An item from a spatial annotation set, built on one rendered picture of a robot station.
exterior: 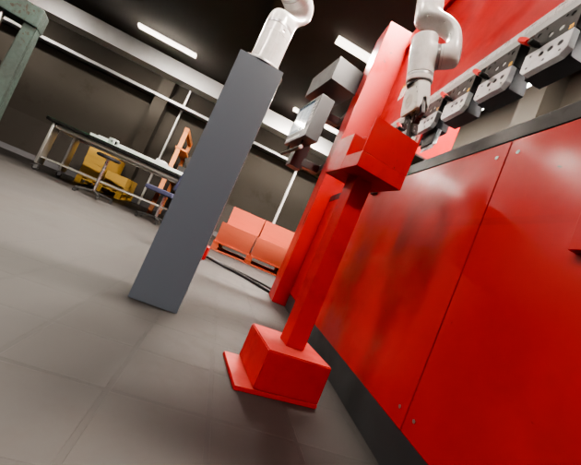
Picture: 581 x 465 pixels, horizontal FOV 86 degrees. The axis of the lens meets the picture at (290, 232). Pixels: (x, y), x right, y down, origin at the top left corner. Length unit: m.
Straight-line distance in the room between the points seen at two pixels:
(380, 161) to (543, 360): 0.57
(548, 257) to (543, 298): 0.07
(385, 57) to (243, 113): 1.74
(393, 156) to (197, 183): 0.69
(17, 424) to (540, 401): 0.75
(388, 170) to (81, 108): 8.65
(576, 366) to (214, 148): 1.11
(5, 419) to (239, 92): 1.09
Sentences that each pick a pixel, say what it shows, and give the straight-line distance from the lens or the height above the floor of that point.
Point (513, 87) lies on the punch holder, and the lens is 1.40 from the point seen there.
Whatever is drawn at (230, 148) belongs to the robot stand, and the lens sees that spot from 1.23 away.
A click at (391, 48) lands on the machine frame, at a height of 2.11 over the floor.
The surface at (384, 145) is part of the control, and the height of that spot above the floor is 0.75.
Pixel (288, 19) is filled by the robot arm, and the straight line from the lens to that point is 1.49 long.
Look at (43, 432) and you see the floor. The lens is 0.63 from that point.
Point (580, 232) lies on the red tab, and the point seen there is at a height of 0.58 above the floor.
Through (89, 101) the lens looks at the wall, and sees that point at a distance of 9.21.
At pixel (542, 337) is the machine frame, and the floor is 0.41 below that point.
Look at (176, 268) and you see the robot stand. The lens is 1.22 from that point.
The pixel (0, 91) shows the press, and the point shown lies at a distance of 5.93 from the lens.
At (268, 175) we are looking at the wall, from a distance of 8.42.
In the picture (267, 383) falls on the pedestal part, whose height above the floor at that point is 0.04.
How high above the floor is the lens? 0.37
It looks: 3 degrees up
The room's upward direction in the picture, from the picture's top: 23 degrees clockwise
